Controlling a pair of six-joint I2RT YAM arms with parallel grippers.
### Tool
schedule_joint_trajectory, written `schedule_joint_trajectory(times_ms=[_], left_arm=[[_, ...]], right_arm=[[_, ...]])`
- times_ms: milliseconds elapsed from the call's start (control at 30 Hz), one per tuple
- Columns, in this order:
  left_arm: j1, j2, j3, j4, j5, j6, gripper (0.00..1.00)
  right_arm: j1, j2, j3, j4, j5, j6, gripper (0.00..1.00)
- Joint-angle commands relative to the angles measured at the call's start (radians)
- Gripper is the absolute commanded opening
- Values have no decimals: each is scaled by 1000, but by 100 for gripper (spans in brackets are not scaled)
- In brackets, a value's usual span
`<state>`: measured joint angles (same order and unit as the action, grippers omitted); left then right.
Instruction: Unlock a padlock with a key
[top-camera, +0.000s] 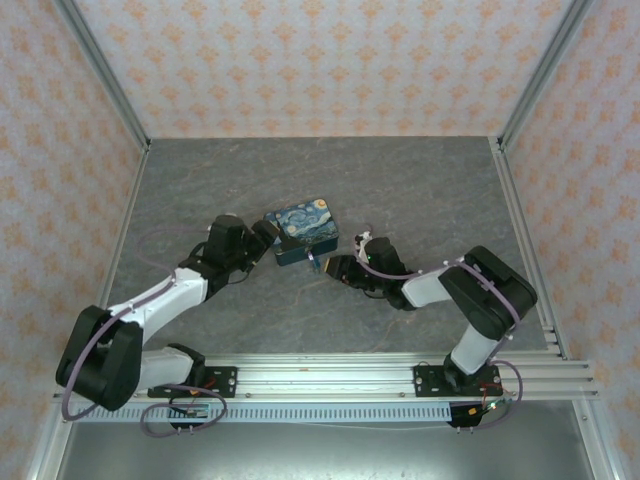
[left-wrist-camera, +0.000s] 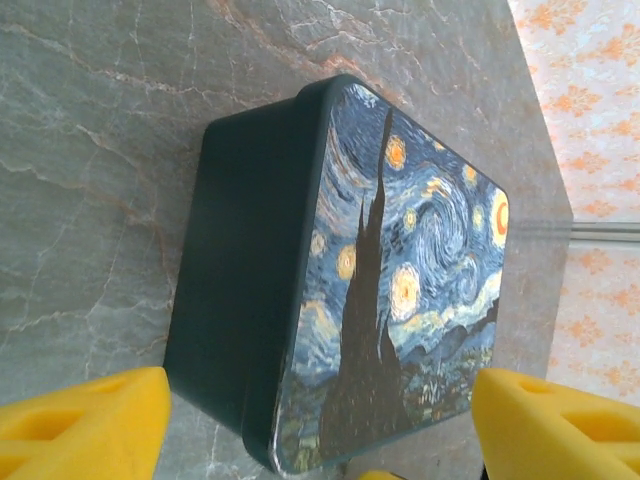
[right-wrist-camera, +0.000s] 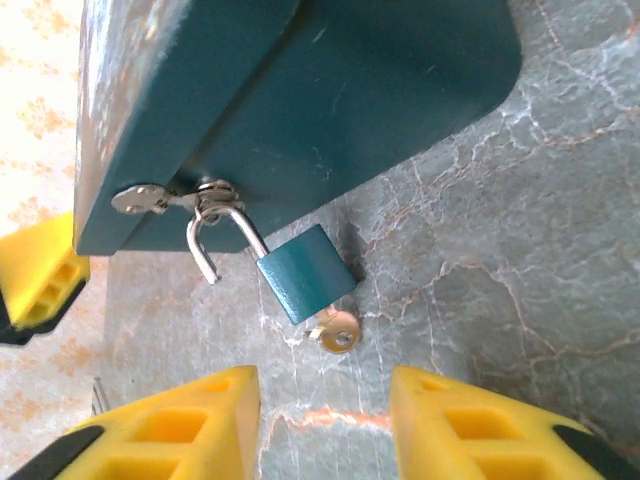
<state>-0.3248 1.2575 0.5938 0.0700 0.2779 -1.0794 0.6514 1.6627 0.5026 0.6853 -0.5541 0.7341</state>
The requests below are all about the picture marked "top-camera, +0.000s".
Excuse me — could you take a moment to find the blue starry night tin box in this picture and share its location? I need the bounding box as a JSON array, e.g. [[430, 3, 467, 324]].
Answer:
[[263, 198, 342, 268]]

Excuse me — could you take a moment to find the small circuit board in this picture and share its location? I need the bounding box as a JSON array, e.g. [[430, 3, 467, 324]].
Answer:
[[169, 403, 209, 420], [467, 399, 506, 419]]

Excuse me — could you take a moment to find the grey metal panel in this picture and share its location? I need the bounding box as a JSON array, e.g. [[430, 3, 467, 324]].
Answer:
[[54, 422, 601, 480]]

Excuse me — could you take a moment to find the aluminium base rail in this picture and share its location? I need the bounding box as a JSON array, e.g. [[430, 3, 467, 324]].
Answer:
[[52, 352, 601, 401]]

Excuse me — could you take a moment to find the aluminium table side rail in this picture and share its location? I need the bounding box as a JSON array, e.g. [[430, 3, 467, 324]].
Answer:
[[24, 144, 151, 480], [492, 139, 621, 480]]

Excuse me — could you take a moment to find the white slotted cable duct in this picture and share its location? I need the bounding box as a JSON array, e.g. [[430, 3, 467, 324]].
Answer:
[[74, 402, 454, 425]]

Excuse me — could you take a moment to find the aluminium frame post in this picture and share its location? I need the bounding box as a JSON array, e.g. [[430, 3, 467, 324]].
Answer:
[[52, 0, 152, 154], [498, 0, 597, 151]]

